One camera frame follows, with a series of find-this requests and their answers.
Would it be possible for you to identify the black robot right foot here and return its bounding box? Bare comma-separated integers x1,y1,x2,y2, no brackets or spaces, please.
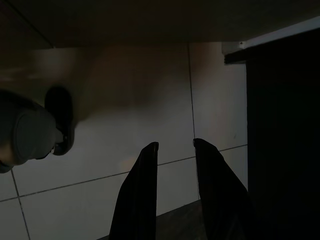
44,86,76,156

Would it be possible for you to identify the dark cabinet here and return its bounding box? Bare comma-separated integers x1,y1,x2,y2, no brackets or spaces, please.
223,17,320,240

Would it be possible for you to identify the dark printed floor mat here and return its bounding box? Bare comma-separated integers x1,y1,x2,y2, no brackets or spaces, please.
155,199,205,240

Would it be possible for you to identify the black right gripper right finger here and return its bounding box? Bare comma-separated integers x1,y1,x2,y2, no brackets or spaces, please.
192,137,254,240

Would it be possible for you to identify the white cabinet trim strip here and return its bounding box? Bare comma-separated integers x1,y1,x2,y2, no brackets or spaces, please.
221,15,320,56

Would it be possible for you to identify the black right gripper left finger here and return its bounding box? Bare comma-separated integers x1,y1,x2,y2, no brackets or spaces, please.
108,141,160,240

